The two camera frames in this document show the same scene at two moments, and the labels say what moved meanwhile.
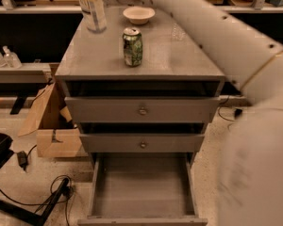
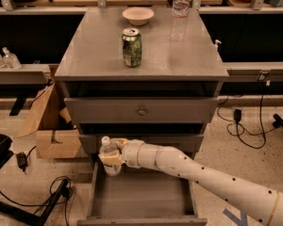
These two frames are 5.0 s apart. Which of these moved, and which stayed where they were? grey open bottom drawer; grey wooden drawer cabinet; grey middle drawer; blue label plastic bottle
Moved: blue label plastic bottle
Stayed: grey middle drawer; grey open bottom drawer; grey wooden drawer cabinet
